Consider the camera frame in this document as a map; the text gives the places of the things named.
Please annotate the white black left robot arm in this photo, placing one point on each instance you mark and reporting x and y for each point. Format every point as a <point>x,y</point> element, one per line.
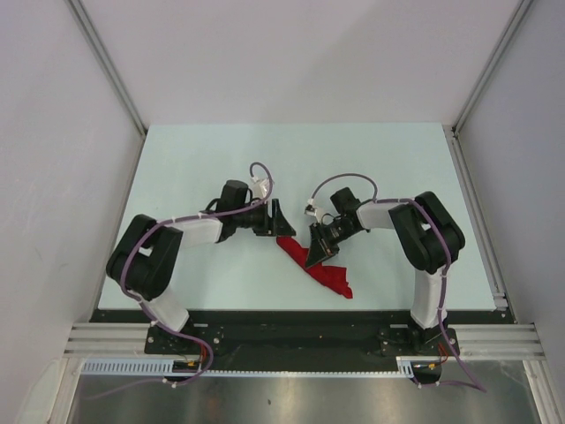
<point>143,261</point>

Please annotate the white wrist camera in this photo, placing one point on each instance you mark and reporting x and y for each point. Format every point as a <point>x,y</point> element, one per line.
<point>311,209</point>
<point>261,189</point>

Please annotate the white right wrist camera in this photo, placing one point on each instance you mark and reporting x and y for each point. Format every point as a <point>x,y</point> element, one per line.
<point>311,209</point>

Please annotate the aluminium corner post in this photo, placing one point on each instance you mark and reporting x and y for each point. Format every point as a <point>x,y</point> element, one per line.
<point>102,56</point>
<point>517,18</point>

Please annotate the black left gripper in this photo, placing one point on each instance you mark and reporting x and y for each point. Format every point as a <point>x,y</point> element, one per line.
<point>275,225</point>

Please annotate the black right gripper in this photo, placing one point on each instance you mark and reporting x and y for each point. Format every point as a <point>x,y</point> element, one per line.
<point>320,247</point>

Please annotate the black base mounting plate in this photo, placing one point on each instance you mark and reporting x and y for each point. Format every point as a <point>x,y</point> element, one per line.
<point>311,342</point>

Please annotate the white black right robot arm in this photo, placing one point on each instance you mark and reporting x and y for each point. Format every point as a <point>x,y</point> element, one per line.
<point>429,236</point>

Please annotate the red cloth napkin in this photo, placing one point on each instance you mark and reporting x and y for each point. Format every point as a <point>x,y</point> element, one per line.
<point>332,277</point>

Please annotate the right aluminium corner post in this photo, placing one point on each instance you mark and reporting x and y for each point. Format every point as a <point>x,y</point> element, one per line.
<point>517,18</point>

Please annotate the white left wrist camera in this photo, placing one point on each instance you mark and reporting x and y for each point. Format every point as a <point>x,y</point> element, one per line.
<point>261,189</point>

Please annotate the left aluminium corner post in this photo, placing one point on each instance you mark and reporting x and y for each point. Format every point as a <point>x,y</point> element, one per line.
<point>102,56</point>

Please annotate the light blue cable duct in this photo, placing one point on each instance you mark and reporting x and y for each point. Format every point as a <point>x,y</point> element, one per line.
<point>149,367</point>

